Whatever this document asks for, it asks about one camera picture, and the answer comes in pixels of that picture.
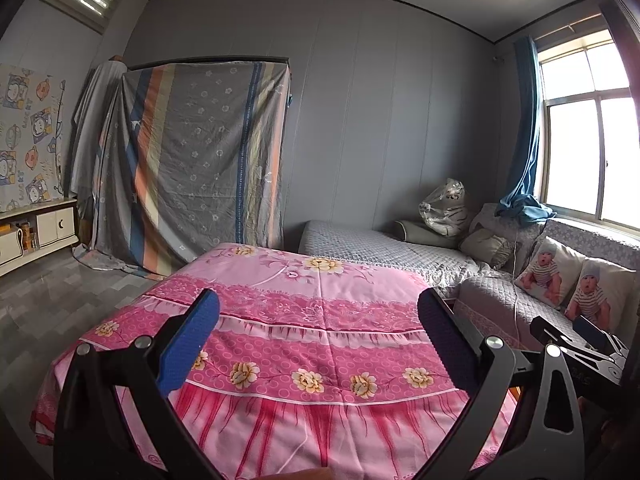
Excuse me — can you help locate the baby print pillow near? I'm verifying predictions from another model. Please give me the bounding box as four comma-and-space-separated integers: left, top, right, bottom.
564, 258, 637, 333

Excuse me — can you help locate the baby print pillow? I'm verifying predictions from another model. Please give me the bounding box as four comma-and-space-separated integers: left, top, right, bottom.
564, 258, 637, 333
515, 236, 586, 309

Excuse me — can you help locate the baby print pillow far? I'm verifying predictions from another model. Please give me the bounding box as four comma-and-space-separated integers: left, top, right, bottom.
515, 236, 586, 309

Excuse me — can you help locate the grey quilted sofa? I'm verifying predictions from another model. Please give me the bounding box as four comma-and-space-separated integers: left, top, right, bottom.
298, 203, 639, 350

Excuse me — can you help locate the blue curtain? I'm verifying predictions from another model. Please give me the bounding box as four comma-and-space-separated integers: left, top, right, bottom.
496, 37, 555, 228

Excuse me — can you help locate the grey cushion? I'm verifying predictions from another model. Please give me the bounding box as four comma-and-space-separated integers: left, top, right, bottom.
393, 220, 459, 248

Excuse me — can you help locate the plush tiger in plastic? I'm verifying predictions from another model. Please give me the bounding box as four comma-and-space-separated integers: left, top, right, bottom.
419, 178, 470, 237

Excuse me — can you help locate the pink floral tablecloth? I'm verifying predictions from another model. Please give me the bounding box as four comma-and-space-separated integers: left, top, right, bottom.
28, 242, 522, 480

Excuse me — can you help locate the white tv cabinet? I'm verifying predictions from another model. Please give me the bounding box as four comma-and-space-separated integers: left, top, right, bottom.
0, 198, 79, 276

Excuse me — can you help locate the striped grey sheet on wardrobe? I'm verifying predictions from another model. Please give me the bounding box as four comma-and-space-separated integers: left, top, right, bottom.
78, 60, 291, 276

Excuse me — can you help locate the grey cloth on stand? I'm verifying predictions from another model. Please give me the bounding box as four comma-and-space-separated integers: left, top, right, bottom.
65, 55, 127, 220

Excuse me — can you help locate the window with frame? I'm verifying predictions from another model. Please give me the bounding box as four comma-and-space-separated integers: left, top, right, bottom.
537, 29, 639, 231

